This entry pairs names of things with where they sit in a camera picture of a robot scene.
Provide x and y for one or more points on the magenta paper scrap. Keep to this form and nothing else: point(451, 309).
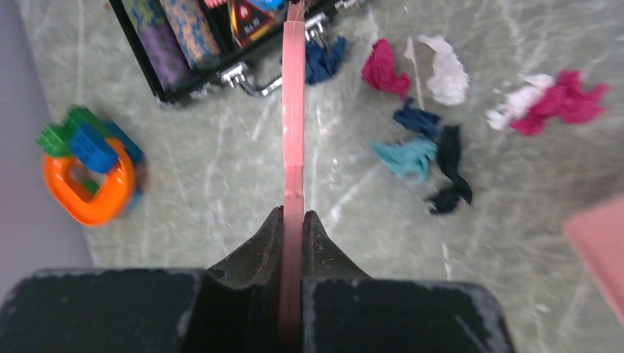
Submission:
point(379, 71)

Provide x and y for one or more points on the green and blue blocks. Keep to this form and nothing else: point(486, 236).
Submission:
point(83, 135)

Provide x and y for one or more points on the black poker chip case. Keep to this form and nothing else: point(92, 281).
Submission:
point(187, 49)

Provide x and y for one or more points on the pink hand brush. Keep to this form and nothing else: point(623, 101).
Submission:
point(293, 125)

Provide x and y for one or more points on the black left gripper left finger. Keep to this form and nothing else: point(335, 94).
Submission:
point(229, 307)

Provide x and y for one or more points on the black paper scrap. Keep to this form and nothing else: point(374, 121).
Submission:
point(448, 159)

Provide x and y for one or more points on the light blue paper scrap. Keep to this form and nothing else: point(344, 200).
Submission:
point(411, 157)

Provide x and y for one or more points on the white paper scrap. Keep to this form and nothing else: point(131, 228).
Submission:
point(450, 82)

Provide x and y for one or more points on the pink paper scrap front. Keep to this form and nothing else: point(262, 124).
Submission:
point(564, 99)

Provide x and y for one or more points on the pink plastic dustpan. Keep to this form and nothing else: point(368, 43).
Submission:
point(596, 236)

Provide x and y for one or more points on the dark blue paper scrap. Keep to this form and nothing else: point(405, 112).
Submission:
point(417, 120)

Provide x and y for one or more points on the orange plastic ring toy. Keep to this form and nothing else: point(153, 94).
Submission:
point(92, 207)

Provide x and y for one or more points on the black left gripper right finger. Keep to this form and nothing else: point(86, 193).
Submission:
point(346, 310)

